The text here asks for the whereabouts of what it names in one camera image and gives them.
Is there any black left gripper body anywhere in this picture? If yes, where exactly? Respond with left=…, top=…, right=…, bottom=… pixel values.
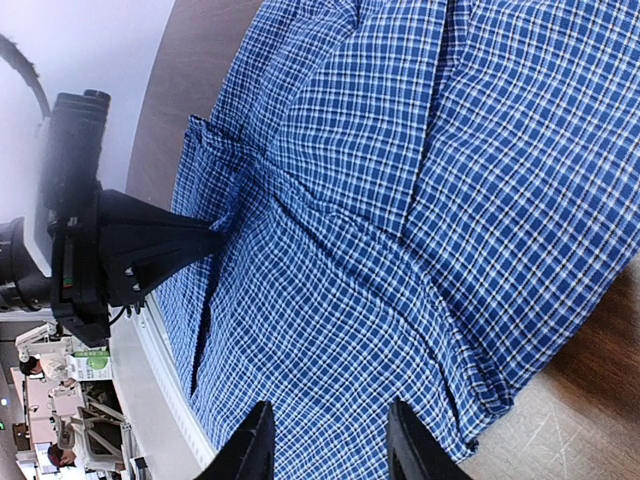
left=47, top=189, right=150, bottom=345

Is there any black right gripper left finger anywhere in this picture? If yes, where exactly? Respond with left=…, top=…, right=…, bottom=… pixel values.
left=197, top=401, right=275, bottom=480

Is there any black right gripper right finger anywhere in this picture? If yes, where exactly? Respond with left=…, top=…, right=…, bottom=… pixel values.
left=387, top=399, right=471, bottom=480

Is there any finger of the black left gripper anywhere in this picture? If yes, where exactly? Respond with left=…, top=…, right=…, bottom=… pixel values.
left=102, top=244, right=215, bottom=306
left=98, top=190, right=222, bottom=255

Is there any blue checked shirt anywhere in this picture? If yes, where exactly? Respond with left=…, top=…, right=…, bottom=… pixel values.
left=157, top=1, right=639, bottom=479

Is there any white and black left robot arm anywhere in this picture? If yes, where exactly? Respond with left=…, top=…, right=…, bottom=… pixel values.
left=1, top=190, right=223, bottom=347

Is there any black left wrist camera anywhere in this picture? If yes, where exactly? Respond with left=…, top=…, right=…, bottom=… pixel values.
left=41, top=90, right=111, bottom=217

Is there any aluminium front rail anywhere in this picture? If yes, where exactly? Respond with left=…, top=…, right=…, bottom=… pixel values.
left=109, top=295, right=216, bottom=479

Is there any black left camera cable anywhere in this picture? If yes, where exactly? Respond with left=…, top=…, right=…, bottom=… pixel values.
left=0, top=33, right=51, bottom=121

